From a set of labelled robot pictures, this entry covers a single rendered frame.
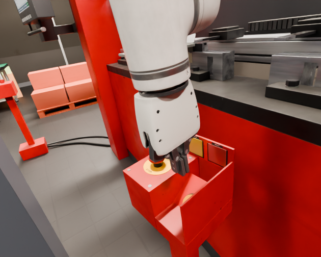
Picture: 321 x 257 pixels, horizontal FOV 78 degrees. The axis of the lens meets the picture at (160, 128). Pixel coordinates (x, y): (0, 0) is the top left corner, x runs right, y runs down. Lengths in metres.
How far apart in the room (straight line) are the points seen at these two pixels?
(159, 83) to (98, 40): 1.43
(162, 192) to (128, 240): 0.91
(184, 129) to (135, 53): 0.14
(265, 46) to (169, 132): 0.74
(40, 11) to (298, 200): 1.71
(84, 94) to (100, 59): 2.16
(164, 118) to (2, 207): 0.57
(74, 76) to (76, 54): 3.74
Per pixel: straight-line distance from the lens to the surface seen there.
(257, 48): 0.99
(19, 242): 0.82
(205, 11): 0.30
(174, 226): 0.46
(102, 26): 1.68
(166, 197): 0.47
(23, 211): 0.75
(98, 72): 1.67
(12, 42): 7.64
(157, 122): 0.28
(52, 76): 4.07
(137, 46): 0.25
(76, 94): 3.77
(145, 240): 1.31
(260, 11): 1.31
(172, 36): 0.25
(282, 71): 0.62
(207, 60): 0.80
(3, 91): 2.38
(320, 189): 0.54
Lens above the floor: 1.07
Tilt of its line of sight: 27 degrees down
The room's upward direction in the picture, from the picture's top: 8 degrees counter-clockwise
